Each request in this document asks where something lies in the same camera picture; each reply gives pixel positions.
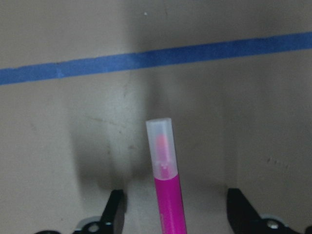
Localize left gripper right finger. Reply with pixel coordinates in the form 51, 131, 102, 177
226, 188, 265, 234

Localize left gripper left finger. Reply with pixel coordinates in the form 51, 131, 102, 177
99, 190, 126, 234

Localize pink highlighter pen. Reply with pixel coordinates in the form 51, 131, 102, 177
146, 118, 187, 234

